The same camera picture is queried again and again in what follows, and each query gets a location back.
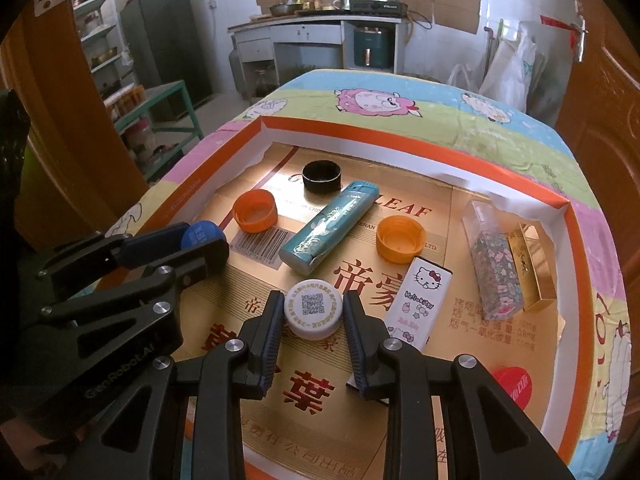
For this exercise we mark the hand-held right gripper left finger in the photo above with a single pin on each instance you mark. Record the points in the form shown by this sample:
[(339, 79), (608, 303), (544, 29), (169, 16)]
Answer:
[(270, 345)]

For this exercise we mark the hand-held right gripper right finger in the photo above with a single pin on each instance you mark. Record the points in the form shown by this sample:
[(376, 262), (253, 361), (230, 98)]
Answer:
[(355, 350)]

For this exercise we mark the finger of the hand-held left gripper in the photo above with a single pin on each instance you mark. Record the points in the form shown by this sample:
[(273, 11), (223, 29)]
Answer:
[(150, 247), (165, 280)]

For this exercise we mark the blue bottle cap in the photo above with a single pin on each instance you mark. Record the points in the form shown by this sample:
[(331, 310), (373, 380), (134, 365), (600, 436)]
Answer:
[(202, 234)]

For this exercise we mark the white bottle cap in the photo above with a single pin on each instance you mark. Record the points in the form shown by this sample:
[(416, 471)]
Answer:
[(314, 310)]

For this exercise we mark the white cartoon lighter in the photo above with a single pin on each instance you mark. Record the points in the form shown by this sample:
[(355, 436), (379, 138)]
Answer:
[(417, 300)]

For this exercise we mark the orange bottle cap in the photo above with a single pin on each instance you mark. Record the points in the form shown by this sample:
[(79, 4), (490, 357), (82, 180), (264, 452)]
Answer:
[(255, 212), (400, 237)]

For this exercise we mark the teal lighter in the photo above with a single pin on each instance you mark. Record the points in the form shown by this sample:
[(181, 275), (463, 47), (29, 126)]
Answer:
[(325, 227)]

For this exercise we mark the clear floral lighter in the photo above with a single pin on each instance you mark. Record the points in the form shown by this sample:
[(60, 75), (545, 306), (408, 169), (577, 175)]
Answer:
[(492, 265)]

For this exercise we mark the red bottle cap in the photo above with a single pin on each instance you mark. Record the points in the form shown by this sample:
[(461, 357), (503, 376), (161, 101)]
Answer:
[(515, 385)]

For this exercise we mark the black bottle cap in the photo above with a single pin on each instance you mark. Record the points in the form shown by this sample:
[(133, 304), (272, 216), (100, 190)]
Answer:
[(322, 176)]

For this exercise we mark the shallow orange-rimmed cardboard box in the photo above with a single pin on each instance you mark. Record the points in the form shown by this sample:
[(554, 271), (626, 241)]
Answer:
[(440, 195)]

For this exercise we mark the gold lighter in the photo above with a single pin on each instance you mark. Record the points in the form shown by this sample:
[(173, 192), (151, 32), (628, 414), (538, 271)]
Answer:
[(530, 265)]

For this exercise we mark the green metal stand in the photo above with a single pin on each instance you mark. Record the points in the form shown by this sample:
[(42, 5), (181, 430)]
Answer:
[(150, 110)]

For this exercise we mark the wooden door jamb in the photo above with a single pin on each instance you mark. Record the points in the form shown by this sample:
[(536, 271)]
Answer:
[(60, 135)]

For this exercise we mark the grey refrigerator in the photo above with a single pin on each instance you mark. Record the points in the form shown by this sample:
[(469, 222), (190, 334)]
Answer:
[(165, 45)]

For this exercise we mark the kitchen shelf rack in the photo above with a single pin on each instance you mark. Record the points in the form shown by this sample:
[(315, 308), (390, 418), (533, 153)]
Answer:
[(97, 35)]

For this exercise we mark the cartoon sheep printed tablecloth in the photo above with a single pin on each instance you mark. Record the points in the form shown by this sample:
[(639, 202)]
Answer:
[(440, 115)]

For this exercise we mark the metal strike plate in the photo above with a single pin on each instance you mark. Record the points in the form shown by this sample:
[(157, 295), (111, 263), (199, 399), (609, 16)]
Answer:
[(45, 1)]

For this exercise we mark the grey kitchen counter cabinet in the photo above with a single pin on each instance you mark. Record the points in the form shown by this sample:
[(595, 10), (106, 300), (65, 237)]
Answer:
[(310, 32)]

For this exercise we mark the metal basin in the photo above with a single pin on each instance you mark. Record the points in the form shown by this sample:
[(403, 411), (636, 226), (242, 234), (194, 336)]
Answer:
[(282, 9)]

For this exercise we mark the green air fryer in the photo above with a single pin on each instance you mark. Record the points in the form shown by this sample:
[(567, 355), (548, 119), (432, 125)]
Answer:
[(372, 45)]

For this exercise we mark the white plastic bags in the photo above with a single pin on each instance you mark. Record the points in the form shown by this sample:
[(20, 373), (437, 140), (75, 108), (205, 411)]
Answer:
[(510, 70)]

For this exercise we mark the black gas stove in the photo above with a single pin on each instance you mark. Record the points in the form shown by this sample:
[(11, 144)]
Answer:
[(375, 6)]

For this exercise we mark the brown wooden door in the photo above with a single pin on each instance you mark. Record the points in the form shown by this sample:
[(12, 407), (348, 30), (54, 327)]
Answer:
[(600, 110)]

